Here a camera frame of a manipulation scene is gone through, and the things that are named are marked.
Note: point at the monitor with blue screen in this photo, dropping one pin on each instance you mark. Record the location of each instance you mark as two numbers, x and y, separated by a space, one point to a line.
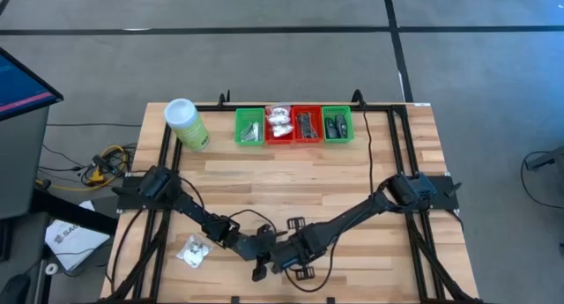
22 83

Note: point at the green plastic basket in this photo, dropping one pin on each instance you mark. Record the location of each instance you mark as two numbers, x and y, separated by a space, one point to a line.
350 136
240 114

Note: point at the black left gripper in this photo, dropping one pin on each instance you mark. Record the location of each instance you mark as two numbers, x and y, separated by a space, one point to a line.
251 247

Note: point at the gray chair leg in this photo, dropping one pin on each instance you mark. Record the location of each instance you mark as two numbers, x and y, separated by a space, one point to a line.
546 160

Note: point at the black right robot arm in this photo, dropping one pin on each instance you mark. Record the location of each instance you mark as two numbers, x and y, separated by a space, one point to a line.
361 211

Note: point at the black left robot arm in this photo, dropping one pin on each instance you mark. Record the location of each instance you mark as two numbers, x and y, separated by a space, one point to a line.
194 207

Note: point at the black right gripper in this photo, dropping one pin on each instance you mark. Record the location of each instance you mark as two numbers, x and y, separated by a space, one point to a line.
306 246

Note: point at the green disinfecting wipes canister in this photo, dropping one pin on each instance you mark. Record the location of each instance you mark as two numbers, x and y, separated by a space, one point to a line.
187 123

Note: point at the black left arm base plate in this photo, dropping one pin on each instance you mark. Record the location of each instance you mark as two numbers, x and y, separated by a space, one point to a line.
128 202

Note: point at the white paper booklet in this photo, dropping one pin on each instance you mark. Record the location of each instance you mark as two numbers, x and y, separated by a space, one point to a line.
72 240

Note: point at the red plastic basket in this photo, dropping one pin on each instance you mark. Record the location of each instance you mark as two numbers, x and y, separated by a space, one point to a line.
267 139
321 110

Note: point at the white tape roll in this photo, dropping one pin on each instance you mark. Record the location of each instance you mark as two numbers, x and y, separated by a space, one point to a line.
52 269

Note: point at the black comb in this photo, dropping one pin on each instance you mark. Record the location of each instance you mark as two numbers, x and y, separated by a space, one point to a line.
303 124
308 119
313 130

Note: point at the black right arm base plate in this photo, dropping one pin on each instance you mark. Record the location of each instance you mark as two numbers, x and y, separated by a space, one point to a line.
445 202

